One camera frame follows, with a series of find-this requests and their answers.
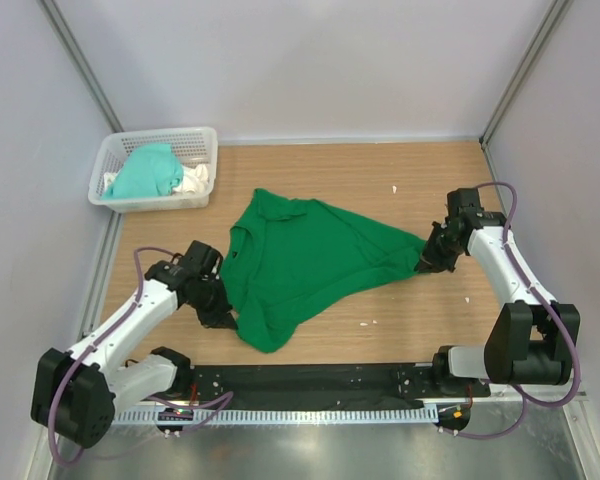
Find green t shirt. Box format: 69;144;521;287
221;188;425;353

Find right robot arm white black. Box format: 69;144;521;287
415;187;580;396

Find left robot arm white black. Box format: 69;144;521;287
30;241;237;449

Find white t shirt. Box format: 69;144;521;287
102;164;209;200

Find white plastic basket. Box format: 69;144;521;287
88;127;218;213

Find teal t shirt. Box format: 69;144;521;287
102;143;184;200

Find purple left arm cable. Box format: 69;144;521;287
47;246;236;466

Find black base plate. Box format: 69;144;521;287
190;363;490;411

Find aluminium frame rail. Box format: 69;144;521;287
39;359;589;407

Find white slotted cable duct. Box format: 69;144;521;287
113;404;439;427

